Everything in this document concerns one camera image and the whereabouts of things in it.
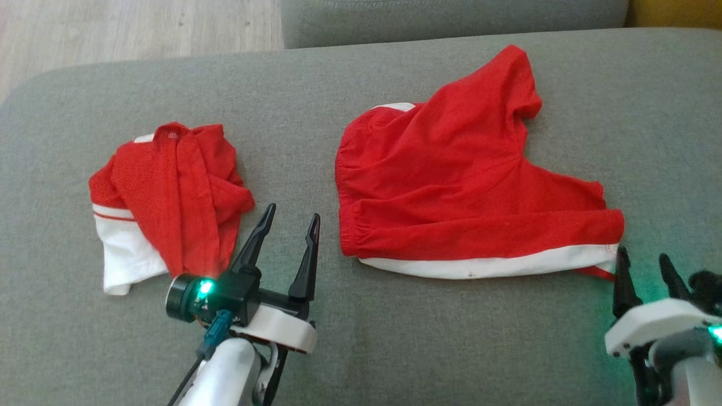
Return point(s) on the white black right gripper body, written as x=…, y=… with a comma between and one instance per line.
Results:
x=654, y=324

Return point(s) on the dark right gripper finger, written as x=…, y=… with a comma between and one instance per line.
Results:
x=674, y=279
x=623, y=282

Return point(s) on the large grey sofa seat cushion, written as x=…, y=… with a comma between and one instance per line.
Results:
x=361, y=338

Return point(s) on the small grey sofa cushion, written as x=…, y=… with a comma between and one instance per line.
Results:
x=451, y=20

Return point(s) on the red basketball jersey white trim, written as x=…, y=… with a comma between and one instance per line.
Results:
x=175, y=192

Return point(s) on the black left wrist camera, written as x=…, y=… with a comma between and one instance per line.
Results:
x=220, y=293

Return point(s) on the yellow cushion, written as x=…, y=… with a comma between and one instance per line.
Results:
x=677, y=11

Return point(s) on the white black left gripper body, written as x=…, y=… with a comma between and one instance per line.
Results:
x=282, y=330

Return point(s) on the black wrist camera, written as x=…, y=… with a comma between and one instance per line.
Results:
x=708, y=290
x=220, y=293

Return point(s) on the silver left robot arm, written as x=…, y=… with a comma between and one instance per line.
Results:
x=225, y=378

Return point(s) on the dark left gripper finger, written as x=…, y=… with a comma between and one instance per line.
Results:
x=256, y=239
x=306, y=265

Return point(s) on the red shorts white hem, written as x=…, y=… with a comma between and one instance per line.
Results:
x=451, y=186

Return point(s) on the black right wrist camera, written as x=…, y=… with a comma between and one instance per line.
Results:
x=708, y=290

